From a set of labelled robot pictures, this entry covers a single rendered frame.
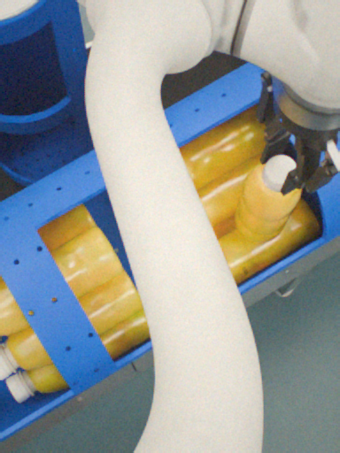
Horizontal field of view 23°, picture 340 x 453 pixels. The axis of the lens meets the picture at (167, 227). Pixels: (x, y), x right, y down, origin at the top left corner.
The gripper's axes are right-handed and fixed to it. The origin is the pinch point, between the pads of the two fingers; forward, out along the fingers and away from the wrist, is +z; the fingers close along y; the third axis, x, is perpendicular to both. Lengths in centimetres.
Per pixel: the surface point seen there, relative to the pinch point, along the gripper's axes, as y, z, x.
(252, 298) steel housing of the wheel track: -7.1, 46.1, 2.9
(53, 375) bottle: -3.9, 24.1, 36.6
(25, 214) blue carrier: 13.9, 10.7, 29.0
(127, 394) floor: -3, 132, 28
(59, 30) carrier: 51, 42, 7
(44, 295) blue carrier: 3.0, 8.9, 32.0
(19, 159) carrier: 63, 115, 21
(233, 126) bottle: 11.9, 16.0, -2.1
